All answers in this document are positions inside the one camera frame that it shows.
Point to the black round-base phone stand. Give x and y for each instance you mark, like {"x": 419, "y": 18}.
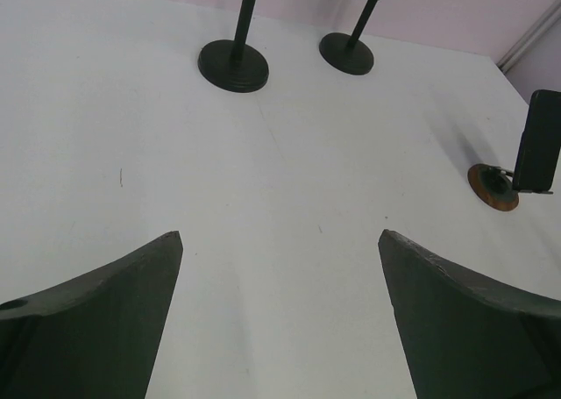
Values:
{"x": 231, "y": 64}

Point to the aluminium corner post right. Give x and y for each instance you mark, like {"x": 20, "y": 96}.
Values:
{"x": 530, "y": 38}

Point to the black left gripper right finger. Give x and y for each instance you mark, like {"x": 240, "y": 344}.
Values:
{"x": 466, "y": 335}

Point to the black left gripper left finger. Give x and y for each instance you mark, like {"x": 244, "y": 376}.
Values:
{"x": 96, "y": 335}

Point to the black phone stand rear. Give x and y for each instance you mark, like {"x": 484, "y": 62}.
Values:
{"x": 346, "y": 52}

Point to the wooden-base metal phone stand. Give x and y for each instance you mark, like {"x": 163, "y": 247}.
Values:
{"x": 495, "y": 187}

